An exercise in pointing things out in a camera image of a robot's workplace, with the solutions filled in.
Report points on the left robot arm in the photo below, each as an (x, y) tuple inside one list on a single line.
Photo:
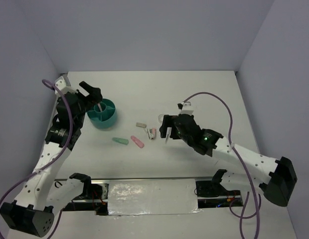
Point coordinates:
[(29, 206)]

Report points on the grey eraser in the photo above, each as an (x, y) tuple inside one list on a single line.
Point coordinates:
[(142, 125)]

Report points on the pink highlighter cap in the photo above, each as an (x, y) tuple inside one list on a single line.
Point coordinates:
[(138, 142)]

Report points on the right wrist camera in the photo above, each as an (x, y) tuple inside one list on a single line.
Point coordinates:
[(185, 108)]

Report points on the pink white mini stapler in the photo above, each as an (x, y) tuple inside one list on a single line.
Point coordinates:
[(151, 133)]

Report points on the silver foil base cover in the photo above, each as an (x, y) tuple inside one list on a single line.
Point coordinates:
[(152, 197)]

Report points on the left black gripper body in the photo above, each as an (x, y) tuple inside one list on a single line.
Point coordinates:
[(83, 104)]

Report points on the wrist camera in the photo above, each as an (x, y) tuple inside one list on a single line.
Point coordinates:
[(62, 84), (185, 108)]

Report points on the clear tape roll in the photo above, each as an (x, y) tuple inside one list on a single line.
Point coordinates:
[(160, 118)]

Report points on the teal round divided container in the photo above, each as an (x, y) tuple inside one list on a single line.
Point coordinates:
[(105, 119)]

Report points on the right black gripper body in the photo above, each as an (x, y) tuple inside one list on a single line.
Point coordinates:
[(184, 137)]

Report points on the green highlighter cap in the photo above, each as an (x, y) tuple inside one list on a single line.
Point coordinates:
[(120, 140)]

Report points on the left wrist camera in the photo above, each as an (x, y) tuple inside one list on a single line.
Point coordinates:
[(62, 84)]

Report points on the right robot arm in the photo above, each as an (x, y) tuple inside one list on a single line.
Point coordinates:
[(274, 178)]

